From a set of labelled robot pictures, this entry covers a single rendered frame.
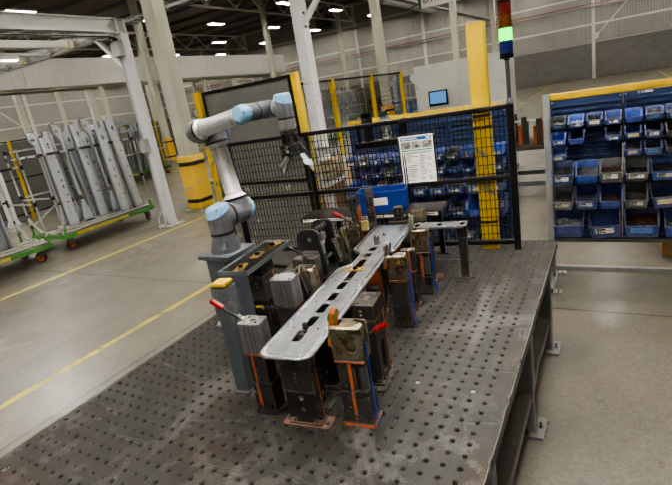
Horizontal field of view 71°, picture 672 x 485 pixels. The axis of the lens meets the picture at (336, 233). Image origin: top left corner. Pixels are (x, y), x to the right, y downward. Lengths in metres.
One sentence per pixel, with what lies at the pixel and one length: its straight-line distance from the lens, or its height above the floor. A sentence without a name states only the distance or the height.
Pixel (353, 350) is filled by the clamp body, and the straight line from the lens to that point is 1.52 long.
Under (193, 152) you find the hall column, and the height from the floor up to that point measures 1.14.
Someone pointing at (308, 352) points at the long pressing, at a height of 1.00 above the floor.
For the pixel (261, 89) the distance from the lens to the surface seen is 4.56.
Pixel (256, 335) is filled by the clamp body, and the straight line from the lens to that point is 1.65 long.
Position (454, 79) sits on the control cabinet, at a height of 1.68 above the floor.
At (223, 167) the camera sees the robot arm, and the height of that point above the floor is 1.49.
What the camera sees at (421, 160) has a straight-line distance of 2.93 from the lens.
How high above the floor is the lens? 1.74
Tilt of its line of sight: 16 degrees down
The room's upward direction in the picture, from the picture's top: 10 degrees counter-clockwise
